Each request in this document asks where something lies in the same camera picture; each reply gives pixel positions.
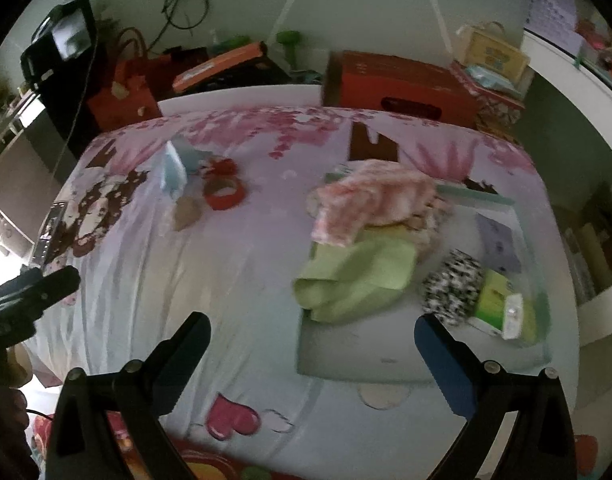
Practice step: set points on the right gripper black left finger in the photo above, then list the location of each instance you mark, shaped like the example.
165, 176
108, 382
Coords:
153, 386

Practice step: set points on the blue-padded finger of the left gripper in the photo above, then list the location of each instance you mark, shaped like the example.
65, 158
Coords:
42, 291

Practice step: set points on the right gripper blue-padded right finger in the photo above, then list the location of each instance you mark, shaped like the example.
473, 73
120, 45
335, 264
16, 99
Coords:
467, 383

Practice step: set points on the green tissue pack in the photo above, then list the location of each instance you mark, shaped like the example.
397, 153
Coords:
489, 308
526, 320

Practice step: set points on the leopard print cloth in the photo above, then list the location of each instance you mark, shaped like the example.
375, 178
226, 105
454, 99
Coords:
451, 292

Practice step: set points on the lavender cloth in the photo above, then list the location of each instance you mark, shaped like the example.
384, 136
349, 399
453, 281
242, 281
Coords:
499, 252

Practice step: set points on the beige round sponge puff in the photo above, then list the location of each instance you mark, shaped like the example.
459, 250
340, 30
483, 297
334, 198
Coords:
187, 210

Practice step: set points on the light green cloth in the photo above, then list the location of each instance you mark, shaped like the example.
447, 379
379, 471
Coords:
343, 284

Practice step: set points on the yellow sponge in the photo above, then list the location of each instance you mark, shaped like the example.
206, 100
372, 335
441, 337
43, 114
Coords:
396, 231

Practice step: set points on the blue face mask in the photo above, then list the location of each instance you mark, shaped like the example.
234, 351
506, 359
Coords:
181, 161

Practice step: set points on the red tape roll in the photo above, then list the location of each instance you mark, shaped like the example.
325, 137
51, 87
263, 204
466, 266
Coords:
223, 193

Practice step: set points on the small pink red scrunchie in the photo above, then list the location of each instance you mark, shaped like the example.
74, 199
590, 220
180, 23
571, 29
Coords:
220, 167

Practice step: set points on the pink fluffy towel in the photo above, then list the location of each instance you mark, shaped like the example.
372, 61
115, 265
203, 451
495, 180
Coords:
375, 193

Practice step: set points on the pink floral cloth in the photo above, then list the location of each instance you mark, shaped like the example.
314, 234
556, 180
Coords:
424, 229

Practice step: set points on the person hand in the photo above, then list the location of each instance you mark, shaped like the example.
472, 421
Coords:
16, 461

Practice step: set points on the smartphone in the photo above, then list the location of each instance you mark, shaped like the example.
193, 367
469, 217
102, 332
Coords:
47, 235

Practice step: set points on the white desk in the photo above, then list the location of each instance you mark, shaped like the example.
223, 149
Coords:
593, 98

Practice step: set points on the red handbag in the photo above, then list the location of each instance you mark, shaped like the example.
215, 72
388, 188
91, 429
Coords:
137, 83

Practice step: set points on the cartoon print bedsheet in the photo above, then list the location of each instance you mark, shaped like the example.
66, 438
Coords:
140, 279

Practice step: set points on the black monitor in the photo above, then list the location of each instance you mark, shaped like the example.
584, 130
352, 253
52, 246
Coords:
59, 63

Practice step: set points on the red patterned box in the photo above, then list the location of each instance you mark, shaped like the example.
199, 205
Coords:
496, 113

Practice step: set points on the orange flat box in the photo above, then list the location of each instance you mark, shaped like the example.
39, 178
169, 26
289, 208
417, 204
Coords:
218, 64

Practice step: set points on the red cardboard box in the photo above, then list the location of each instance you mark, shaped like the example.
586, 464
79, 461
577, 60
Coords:
373, 81

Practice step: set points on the beige gift bag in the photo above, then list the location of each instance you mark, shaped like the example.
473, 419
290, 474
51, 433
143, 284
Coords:
486, 45

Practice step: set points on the green dumbbell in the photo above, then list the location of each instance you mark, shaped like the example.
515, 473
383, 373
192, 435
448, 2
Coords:
289, 40

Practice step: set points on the lavender perforated basket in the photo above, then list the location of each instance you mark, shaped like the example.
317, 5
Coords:
555, 21

